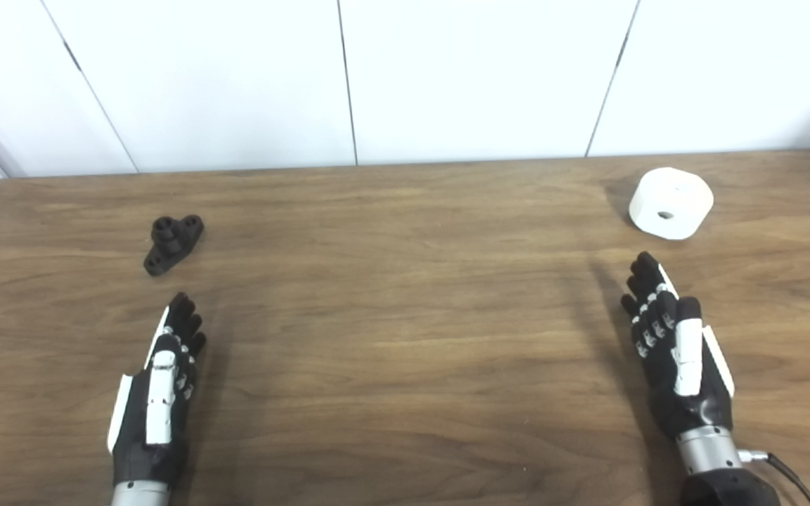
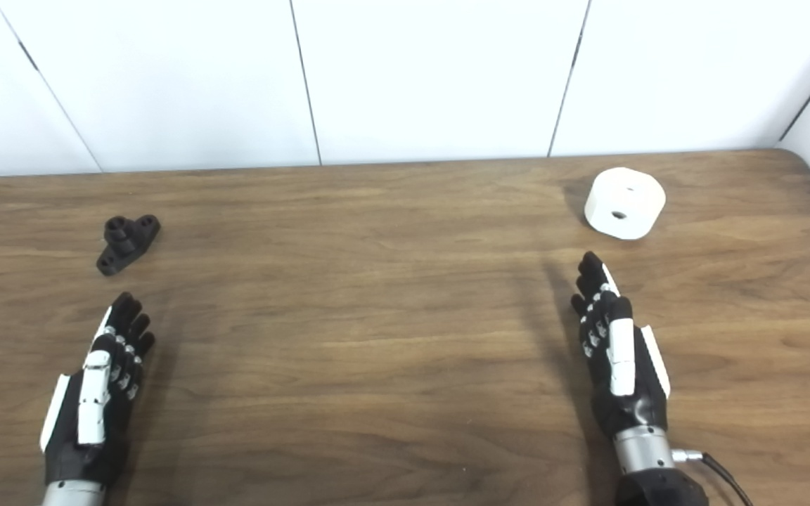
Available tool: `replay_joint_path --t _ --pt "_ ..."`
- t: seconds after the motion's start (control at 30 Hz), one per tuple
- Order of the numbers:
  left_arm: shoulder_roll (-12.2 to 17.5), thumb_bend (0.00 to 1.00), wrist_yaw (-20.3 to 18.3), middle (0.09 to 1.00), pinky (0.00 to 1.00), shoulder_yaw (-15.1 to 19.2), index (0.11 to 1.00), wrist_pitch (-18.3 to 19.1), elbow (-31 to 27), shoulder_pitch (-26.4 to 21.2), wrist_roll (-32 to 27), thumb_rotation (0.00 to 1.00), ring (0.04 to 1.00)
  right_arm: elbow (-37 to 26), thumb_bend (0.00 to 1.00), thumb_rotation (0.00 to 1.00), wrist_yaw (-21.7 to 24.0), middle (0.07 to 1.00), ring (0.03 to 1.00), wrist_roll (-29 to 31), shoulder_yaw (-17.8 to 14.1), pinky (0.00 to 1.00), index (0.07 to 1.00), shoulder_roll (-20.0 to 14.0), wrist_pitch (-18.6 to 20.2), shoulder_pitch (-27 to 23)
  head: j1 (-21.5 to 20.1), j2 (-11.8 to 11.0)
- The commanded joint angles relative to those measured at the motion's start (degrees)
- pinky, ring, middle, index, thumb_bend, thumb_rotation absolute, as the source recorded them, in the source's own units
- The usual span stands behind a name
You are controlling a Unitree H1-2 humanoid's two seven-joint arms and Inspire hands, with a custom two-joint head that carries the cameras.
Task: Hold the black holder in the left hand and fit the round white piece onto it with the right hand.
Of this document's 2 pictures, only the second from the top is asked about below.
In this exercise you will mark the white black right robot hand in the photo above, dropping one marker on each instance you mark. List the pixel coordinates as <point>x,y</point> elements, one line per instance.
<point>621,358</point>

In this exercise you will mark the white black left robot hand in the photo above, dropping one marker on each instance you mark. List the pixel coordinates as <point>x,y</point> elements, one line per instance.
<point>92,393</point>

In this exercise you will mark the black flanged holder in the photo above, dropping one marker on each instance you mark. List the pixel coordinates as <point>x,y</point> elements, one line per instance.
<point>124,242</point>

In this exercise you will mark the round white piece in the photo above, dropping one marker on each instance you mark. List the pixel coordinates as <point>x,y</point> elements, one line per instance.
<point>626,200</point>

